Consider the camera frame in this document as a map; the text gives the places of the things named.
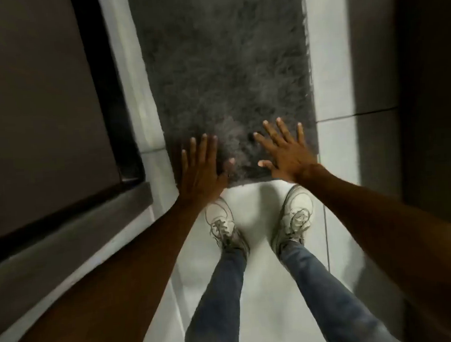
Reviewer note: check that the person's right hand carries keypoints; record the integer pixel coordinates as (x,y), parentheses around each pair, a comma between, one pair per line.
(288,155)

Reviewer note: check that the person's left hand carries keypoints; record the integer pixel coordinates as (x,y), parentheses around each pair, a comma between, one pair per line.
(200,174)

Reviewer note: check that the grey shaggy rug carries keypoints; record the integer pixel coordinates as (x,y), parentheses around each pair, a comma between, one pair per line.
(221,61)

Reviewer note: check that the brown door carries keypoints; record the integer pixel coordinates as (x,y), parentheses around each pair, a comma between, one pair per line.
(31,94)

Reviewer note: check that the person's left forearm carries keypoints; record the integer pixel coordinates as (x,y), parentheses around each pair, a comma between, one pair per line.
(114,292)

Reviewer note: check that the person's right forearm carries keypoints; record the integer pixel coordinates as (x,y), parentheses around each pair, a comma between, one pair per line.
(399,237)

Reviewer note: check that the white left sneaker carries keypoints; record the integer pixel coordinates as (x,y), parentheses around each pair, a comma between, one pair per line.
(221,223)

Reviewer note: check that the white sneaker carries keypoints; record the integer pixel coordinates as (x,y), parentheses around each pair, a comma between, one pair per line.
(221,223)
(296,214)

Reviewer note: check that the white right sneaker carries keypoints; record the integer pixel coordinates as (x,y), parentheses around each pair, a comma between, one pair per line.
(296,214)

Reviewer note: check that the blue jeans left leg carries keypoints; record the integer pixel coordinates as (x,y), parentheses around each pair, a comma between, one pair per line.
(216,312)

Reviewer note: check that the blue jeans leg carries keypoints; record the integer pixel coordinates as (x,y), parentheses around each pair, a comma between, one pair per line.
(216,312)
(327,304)

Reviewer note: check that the blue jeans right leg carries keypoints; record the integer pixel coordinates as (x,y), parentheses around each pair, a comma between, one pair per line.
(327,304)

